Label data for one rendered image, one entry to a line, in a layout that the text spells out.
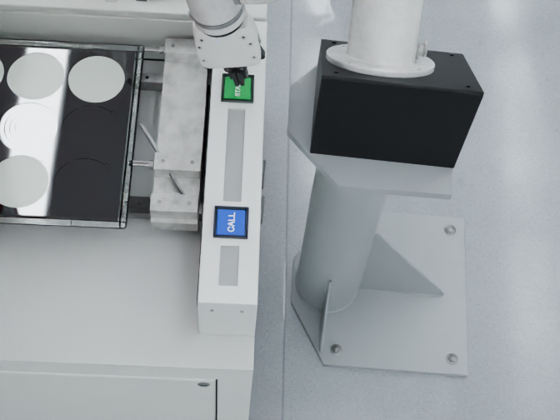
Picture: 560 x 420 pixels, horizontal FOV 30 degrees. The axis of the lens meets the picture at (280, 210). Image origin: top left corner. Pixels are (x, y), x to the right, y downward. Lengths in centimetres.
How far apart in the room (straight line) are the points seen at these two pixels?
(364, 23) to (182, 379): 68
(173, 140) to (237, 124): 14
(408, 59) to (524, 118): 128
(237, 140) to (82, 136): 28
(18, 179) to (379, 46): 65
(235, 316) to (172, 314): 14
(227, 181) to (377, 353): 102
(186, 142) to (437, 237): 110
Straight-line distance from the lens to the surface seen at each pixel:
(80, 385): 188
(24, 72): 195
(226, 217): 169
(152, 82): 197
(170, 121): 189
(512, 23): 324
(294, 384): 261
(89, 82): 192
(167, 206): 177
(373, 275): 261
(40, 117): 189
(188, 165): 181
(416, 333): 268
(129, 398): 193
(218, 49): 169
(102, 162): 183
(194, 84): 193
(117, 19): 194
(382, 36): 178
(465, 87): 177
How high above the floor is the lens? 248
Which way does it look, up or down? 63 degrees down
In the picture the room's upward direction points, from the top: 7 degrees clockwise
